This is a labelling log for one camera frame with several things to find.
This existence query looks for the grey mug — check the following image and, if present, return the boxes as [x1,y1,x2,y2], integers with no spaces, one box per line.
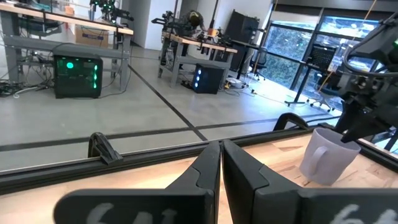
[298,127,362,187]

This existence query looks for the large window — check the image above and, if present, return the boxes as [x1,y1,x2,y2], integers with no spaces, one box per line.
[259,12,385,100]

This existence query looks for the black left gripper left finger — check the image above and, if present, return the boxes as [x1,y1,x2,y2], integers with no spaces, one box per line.
[53,140,221,224]

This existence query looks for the person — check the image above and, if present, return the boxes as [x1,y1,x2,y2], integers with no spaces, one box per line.
[177,9,208,35]

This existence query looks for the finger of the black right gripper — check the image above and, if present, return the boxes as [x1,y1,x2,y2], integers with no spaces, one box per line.
[340,108,391,144]
[334,98,354,135]

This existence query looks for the floor cable tangle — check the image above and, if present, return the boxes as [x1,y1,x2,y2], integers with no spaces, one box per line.
[0,77,54,99]

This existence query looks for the black office chair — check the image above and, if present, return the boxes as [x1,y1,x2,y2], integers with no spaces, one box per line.
[248,46,269,82]

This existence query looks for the short wooden workbench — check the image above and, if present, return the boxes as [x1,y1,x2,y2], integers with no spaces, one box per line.
[157,30,239,88]

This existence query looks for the black aluminium table frame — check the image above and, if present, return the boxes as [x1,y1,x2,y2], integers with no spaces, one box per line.
[0,123,398,196]

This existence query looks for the computer tower blue lights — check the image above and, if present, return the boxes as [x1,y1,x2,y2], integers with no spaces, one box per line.
[192,63,225,95]

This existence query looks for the large black screen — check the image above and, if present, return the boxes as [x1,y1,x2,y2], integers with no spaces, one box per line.
[224,9,261,43]

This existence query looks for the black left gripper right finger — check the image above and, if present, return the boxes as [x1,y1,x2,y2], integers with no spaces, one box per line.
[222,139,398,224]

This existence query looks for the computer tower green lights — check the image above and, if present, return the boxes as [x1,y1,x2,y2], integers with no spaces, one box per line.
[52,51,103,100]

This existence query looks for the black perforated panel stand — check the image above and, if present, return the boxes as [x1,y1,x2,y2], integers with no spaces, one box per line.
[284,43,336,107]

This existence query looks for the white power strip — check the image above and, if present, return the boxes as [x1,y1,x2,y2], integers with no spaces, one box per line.
[225,77,247,90]

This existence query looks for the long wooden workbench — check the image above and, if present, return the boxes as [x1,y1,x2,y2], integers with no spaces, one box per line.
[0,1,134,93]

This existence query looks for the cardboard box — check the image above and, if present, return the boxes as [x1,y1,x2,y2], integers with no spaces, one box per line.
[75,25,109,48]

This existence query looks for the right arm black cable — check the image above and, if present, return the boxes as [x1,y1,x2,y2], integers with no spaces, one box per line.
[341,17,398,78]

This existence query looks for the black frame bracket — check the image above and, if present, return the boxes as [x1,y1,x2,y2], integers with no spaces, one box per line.
[272,112,310,131]
[88,132,124,166]

